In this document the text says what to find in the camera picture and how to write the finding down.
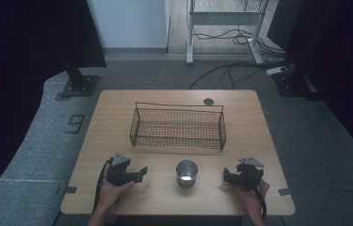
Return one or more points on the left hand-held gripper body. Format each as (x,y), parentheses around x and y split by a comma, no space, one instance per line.
(119,175)

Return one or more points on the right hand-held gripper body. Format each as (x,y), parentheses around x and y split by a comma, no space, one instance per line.
(248,175)

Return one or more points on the metal cup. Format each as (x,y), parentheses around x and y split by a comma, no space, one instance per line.
(186,177)

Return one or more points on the person's left hand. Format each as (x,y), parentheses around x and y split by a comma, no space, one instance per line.
(109,196)

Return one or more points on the person's right hand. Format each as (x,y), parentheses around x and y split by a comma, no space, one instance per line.
(254,199)

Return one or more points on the round table grommet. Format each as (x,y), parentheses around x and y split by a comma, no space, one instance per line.
(208,101)

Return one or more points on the black metal stand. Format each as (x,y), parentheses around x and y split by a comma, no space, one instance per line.
(293,84)
(80,84)

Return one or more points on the white power strip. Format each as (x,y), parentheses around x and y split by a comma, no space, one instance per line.
(276,70)

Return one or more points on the dark curtain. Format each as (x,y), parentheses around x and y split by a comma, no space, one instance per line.
(23,47)
(337,62)

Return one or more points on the white desk frame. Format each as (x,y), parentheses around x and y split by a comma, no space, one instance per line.
(224,18)

